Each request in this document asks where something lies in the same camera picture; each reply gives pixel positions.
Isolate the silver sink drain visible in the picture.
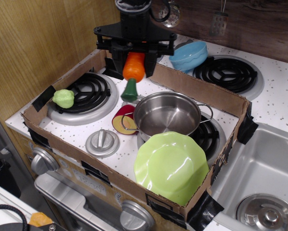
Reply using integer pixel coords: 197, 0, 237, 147
235, 193, 288, 231

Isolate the back right stove burner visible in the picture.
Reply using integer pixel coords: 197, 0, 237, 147
193, 55, 264, 101

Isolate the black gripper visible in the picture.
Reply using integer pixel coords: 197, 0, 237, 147
94, 13, 177, 78

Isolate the red toy peach half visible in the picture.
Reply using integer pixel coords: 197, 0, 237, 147
112, 105, 137, 135

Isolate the silver stove top knob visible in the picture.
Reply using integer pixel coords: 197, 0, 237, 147
86, 129, 120, 158

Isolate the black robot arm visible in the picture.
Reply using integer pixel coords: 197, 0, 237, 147
94, 0, 177, 77

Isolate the light green plastic plate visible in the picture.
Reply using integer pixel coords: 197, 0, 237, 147
134, 132, 209, 206

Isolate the silver left oven knob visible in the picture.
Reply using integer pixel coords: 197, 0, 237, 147
31, 147, 59, 175

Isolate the blue plastic bowl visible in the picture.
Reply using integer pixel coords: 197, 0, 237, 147
169, 41, 208, 72

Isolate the orange toy carrot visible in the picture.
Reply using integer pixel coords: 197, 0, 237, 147
121, 52, 146, 103

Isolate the front left stove burner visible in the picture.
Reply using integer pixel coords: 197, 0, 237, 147
48, 72, 119, 126

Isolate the silver right oven knob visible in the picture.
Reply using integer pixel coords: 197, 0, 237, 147
120, 200, 155, 231

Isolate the hanging silver strainer ladle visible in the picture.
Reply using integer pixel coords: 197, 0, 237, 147
158, 0, 182, 28

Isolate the silver oven knob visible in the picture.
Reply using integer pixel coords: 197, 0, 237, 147
120, 200, 155, 231
31, 147, 59, 175

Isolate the brown cardboard fence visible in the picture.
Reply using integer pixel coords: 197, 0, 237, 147
22, 50, 256, 231

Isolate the silver sink basin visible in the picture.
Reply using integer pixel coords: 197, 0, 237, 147
211, 124, 288, 231

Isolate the black cable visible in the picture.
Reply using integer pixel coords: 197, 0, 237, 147
149, 0, 171, 24

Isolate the stove burner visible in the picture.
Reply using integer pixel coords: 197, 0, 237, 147
193, 55, 264, 101
48, 72, 119, 126
137, 115, 227, 168

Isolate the front right stove burner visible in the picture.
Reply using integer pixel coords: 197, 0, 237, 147
137, 115, 227, 168

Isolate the silver oven door handle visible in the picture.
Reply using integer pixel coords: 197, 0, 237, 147
35, 174, 112, 231

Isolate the stainless steel pot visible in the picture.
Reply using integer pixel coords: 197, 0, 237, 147
133, 91, 213, 141

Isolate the green toy lettuce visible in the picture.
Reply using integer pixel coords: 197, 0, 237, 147
52, 89, 75, 109

